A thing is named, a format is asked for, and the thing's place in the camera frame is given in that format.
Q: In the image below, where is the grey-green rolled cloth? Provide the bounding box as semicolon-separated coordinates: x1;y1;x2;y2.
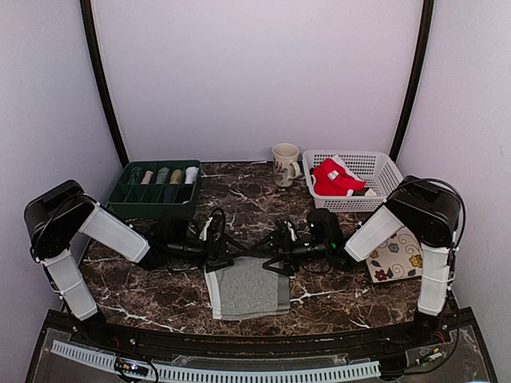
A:
155;167;169;184

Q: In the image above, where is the black front rail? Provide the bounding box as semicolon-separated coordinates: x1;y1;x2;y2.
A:
47;306;476;360

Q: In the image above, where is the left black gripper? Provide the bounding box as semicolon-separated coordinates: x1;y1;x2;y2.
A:
168;234;248;273

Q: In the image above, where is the right black frame post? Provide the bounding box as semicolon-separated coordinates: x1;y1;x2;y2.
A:
389;0;434;163

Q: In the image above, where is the olive rolled cloth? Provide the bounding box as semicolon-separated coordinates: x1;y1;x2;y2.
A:
169;169;184;184

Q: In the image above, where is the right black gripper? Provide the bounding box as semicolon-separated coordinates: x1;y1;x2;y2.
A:
252;229;330;276

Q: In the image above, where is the patterned dark rolled cloth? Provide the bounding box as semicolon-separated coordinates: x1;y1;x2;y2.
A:
125;166;142;185

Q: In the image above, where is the red underwear in basket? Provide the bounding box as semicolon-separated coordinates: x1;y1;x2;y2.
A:
312;155;369;197

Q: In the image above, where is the green divided organizer tray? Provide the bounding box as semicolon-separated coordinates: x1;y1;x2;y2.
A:
107;160;201;219

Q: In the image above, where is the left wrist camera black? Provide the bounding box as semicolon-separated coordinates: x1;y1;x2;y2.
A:
199;207;226;244

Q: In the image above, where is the pink rolled cloth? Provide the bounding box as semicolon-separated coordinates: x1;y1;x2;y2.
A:
141;170;153;185

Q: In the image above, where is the floral square coaster tile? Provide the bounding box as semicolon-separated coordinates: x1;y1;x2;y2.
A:
366;227;422;284

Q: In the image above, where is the small green circuit board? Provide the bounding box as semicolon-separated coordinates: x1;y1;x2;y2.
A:
114;359;149;378

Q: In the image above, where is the white rolled cloth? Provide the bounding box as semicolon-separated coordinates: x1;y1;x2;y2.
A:
184;167;200;184

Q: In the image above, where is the white plastic basket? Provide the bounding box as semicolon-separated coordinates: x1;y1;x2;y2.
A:
303;149;403;212

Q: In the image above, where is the left black frame post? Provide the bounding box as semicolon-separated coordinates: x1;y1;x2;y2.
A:
79;0;129;167

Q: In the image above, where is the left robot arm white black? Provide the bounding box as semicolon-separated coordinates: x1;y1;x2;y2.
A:
23;180;248;348

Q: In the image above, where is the cream floral mug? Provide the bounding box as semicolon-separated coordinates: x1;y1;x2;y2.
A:
272;143;302;188

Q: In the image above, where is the navy underwear cream waistband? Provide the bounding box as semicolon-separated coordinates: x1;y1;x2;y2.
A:
163;185;177;203

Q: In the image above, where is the black frame post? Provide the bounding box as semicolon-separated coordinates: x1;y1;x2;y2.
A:
79;0;129;167
389;0;434;163

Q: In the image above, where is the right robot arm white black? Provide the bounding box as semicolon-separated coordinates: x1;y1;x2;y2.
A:
250;176;466;346

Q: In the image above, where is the white slotted cable duct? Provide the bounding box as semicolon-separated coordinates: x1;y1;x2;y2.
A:
50;340;381;382

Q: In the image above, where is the grey underwear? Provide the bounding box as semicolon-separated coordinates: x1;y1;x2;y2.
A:
204;257;291;321

